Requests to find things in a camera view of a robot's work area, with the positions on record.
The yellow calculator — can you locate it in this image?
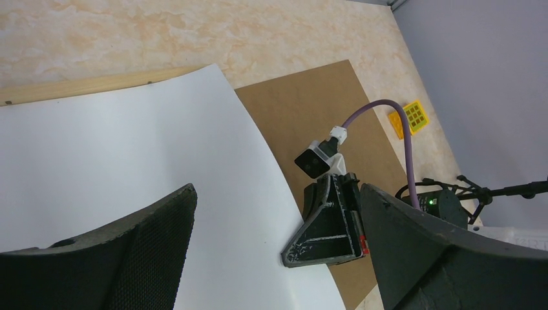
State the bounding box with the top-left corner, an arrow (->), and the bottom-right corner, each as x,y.
388,100 -> 430,140

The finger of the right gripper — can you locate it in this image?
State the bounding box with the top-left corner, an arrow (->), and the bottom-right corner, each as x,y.
302,183 -> 317,218

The brown frame backing board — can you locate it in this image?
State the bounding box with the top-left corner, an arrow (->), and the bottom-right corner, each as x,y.
233,59 -> 410,310

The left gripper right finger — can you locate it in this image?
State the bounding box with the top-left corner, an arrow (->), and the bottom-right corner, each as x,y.
360,184 -> 547,309

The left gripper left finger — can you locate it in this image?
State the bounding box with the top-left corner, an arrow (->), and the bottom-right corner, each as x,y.
1,184 -> 197,309

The sunflower photo print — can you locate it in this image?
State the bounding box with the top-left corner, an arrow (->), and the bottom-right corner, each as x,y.
1,65 -> 344,309

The light wooden picture frame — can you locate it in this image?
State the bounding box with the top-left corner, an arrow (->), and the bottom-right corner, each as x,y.
1,65 -> 205,107

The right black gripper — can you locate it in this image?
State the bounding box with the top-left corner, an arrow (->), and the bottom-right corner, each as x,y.
281,172 -> 469,268

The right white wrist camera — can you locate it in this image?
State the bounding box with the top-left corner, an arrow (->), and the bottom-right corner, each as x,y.
294,126 -> 348,179

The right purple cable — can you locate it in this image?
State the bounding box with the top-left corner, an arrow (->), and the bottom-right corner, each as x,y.
341,99 -> 422,211

